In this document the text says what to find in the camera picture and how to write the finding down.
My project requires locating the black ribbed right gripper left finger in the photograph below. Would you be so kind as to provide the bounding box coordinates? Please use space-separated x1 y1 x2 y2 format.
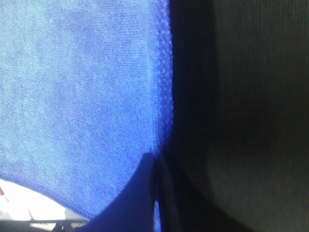
84 153 156 232

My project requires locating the blue microfiber towel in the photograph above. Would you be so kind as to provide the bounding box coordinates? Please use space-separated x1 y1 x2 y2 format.
0 0 173 232

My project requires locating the black table cloth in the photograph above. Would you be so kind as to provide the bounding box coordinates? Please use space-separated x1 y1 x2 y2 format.
167 0 309 232

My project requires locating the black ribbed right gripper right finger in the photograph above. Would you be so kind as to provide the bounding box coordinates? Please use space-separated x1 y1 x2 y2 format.
158 152 244 232

